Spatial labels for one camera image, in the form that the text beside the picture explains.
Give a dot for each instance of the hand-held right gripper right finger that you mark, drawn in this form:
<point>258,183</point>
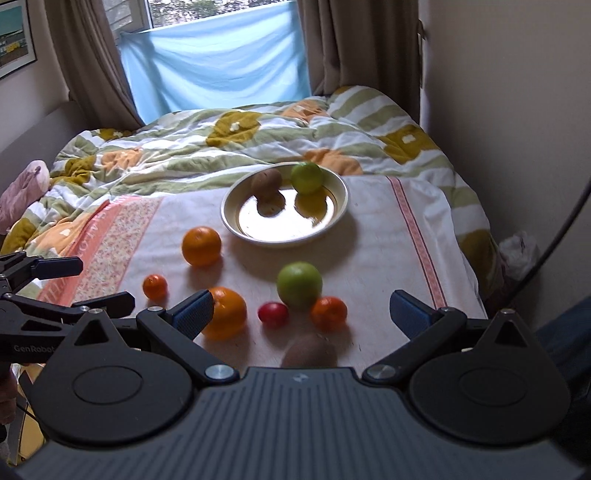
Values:
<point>407,314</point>

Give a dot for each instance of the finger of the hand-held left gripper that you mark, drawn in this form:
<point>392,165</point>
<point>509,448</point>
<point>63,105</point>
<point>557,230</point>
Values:
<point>113,303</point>
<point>55,266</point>

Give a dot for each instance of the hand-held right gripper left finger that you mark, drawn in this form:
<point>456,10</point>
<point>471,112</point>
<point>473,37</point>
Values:
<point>196,314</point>

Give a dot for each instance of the large orange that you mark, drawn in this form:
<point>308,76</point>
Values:
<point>228,314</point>
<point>201,247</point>

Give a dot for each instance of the small tangerine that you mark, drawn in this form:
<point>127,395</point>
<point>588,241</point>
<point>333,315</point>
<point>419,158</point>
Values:
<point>328,314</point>
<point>154,286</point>

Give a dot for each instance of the red tomato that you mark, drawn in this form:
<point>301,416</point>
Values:
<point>273,314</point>

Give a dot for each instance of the brown kiwi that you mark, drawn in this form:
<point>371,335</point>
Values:
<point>309,353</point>
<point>266,182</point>

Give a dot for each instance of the green apple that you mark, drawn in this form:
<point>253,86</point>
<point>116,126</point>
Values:
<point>307,177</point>
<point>299,285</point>

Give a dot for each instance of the cream round bowl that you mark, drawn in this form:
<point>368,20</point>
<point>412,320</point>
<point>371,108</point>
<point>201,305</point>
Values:
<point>277,230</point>

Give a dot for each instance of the white cloth with pink bands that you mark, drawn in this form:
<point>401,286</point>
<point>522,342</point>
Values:
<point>378,240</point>

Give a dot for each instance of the pink plush toy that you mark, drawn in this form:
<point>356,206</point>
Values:
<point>18,194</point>

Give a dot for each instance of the white plastic bag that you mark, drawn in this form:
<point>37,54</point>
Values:
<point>519,256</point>

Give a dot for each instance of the dark blue cloth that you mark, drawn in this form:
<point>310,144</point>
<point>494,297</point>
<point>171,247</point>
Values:
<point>568,341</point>

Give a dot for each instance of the green striped floral quilt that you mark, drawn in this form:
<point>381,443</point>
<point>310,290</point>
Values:
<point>207,147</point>

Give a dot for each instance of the brown curtain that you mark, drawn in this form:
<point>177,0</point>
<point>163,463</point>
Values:
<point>92,60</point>
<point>360,46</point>

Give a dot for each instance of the light blue hanging sheet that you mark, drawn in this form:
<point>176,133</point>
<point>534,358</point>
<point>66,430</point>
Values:
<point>217,69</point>

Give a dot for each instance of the window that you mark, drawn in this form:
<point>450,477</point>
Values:
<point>184,11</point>

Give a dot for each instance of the grey bed frame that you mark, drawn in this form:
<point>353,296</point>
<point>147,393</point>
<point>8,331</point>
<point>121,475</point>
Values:
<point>37,124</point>

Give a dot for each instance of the framed wall picture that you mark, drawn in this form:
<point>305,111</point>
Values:
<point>14,37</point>

